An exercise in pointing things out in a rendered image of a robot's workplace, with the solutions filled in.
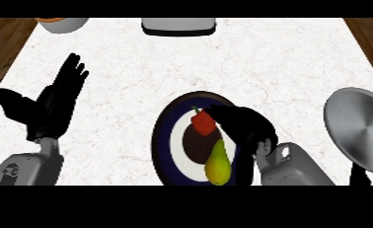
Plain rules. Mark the white bowl with orange rim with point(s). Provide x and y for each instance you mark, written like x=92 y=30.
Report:
x=63 y=24

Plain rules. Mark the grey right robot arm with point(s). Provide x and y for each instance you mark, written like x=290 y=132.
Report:
x=291 y=167

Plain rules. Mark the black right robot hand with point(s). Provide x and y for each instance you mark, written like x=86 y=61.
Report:
x=246 y=126

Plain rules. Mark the dark blue and white plate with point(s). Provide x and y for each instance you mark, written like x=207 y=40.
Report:
x=181 y=146

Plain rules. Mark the yellow-green pear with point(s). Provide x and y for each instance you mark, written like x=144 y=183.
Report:
x=219 y=167

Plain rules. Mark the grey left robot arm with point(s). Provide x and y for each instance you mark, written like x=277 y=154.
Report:
x=29 y=167

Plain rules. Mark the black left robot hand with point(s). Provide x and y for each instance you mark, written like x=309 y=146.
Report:
x=57 y=107

